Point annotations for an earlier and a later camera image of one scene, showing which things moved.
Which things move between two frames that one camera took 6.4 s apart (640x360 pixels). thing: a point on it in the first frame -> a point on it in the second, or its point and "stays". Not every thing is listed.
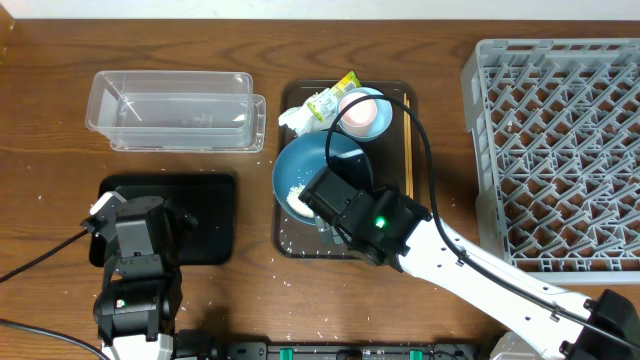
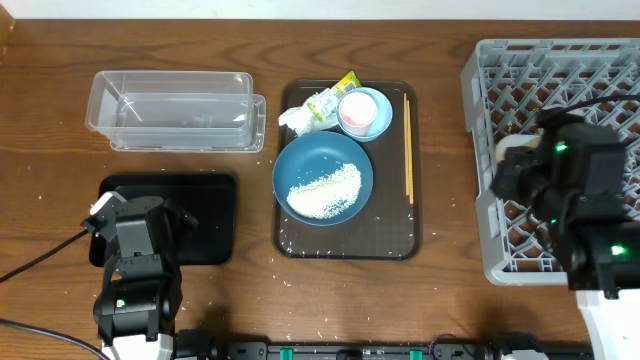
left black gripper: [178, 219] stays
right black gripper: [382, 195] -> [515, 162]
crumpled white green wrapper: [319, 111] stays
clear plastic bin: [172, 109] stays
